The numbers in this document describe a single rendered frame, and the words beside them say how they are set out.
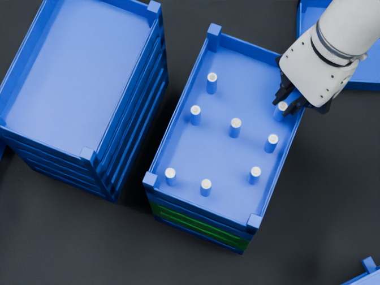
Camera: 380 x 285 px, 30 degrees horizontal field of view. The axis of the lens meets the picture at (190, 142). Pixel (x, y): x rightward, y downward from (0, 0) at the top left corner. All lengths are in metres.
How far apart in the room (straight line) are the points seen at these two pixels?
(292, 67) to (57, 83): 0.43
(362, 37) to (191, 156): 0.38
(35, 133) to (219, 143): 0.32
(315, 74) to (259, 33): 0.58
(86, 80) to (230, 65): 0.26
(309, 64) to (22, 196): 0.75
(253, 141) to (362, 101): 0.46
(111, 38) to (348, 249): 0.67
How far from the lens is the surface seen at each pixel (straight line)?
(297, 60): 1.11
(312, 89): 1.11
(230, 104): 1.25
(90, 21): 1.32
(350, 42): 1.02
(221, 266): 1.52
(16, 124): 1.28
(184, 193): 1.21
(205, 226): 1.33
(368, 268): 1.54
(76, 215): 1.55
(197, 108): 1.18
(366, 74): 1.66
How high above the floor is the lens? 1.51
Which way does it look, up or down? 75 degrees down
